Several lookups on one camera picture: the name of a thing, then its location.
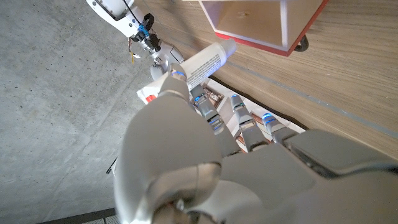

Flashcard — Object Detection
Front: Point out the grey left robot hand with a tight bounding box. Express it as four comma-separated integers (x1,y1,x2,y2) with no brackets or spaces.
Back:
113,63,398,224

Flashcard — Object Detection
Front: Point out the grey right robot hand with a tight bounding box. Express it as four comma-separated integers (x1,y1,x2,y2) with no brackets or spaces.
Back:
150,42,185,82

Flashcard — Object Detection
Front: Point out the white toothpaste tube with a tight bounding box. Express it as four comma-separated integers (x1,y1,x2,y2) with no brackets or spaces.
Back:
136,38,238,105

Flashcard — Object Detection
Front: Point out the wooden drawer with red front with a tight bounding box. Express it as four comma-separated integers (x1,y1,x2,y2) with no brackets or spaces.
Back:
198,0,331,58

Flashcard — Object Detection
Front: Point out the printed bookshelf backdrop cloth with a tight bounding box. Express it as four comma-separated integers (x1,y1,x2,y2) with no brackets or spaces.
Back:
203,78,308,154

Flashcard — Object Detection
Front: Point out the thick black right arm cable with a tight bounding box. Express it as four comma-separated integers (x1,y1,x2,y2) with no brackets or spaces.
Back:
121,0,155,32

